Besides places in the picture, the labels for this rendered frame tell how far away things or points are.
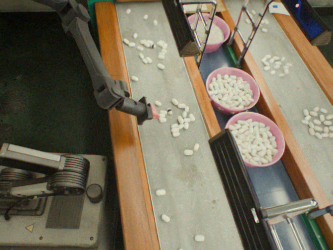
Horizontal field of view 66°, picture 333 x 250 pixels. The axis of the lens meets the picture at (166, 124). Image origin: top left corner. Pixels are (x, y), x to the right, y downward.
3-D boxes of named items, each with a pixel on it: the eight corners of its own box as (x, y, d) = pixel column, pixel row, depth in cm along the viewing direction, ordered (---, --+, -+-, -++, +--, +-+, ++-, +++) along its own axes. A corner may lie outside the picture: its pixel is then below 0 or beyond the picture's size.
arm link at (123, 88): (96, 105, 89) (113, 92, 86) (93, 82, 96) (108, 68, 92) (122, 117, 98) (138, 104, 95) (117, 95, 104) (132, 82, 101)
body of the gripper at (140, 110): (147, 96, 103) (133, 91, 98) (152, 118, 98) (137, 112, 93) (137, 105, 106) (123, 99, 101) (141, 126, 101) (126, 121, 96)
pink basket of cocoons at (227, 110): (224, 129, 124) (230, 118, 116) (192, 91, 135) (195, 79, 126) (262, 106, 134) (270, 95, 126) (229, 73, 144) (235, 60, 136)
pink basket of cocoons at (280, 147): (230, 178, 111) (237, 170, 103) (211, 126, 124) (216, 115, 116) (284, 168, 116) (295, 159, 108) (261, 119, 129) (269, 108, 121)
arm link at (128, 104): (113, 112, 93) (123, 102, 90) (110, 98, 97) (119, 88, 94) (129, 117, 97) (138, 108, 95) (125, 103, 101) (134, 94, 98)
